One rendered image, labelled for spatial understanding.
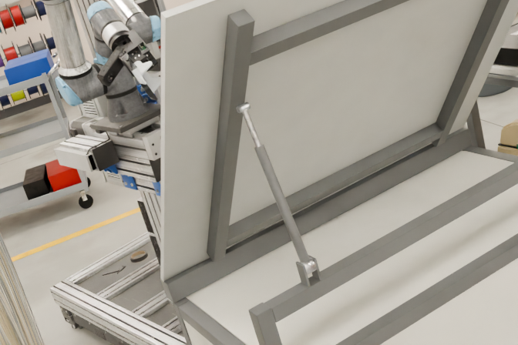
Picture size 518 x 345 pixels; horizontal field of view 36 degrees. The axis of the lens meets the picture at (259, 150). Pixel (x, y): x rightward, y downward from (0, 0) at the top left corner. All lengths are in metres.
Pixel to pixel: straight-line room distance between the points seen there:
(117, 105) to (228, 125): 1.14
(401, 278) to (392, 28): 0.65
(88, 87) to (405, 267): 1.29
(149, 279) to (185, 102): 2.23
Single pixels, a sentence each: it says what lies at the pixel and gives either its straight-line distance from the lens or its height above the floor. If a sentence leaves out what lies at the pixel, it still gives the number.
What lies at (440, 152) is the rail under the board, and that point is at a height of 0.83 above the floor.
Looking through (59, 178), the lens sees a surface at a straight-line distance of 5.62.
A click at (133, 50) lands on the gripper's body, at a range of 2.25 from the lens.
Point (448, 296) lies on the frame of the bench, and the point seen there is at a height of 0.77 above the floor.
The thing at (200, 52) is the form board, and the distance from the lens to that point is 1.63.
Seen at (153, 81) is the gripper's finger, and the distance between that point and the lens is 2.25.
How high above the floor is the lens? 1.89
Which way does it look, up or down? 19 degrees down
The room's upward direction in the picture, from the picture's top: 16 degrees counter-clockwise
